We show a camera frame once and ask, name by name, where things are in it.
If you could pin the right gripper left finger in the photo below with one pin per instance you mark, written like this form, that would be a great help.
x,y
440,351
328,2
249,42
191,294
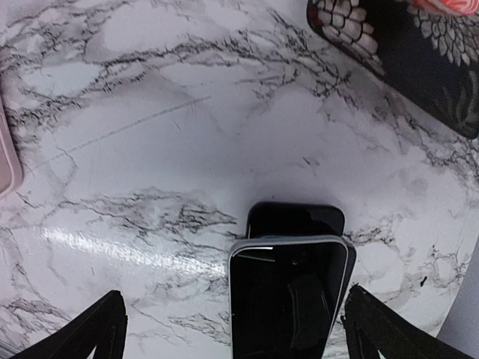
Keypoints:
x,y
99,331

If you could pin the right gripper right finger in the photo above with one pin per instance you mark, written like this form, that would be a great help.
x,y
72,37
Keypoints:
x,y
373,330

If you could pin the pink phone case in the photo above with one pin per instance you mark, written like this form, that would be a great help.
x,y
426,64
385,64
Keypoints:
x,y
11,169

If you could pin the black phone case near right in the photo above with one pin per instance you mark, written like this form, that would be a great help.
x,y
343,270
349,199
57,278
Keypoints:
x,y
294,219

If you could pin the black floral cloth mat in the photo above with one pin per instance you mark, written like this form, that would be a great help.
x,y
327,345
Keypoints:
x,y
424,51

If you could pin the red white patterned bowl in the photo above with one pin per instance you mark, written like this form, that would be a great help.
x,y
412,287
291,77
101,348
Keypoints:
x,y
446,7

